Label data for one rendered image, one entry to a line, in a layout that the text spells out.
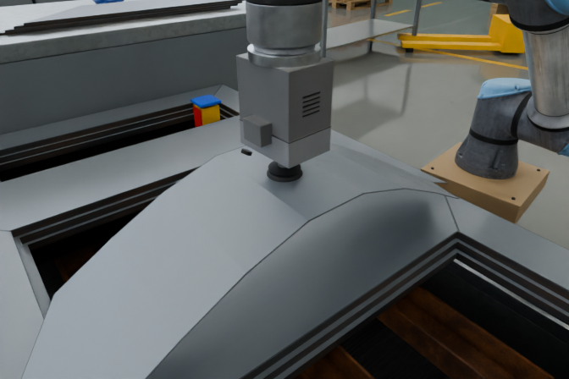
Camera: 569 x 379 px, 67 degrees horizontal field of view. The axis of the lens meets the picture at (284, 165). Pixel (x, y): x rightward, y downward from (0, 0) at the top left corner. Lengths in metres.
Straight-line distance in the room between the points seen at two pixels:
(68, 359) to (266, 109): 0.31
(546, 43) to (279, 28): 0.56
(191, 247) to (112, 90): 0.85
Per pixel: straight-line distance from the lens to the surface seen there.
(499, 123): 1.14
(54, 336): 0.53
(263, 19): 0.42
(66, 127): 1.17
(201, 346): 0.55
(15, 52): 1.19
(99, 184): 0.88
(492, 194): 1.11
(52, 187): 0.91
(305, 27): 0.42
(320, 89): 0.45
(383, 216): 0.75
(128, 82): 1.27
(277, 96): 0.43
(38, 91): 1.22
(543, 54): 0.90
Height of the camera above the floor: 1.28
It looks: 29 degrees down
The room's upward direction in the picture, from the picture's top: straight up
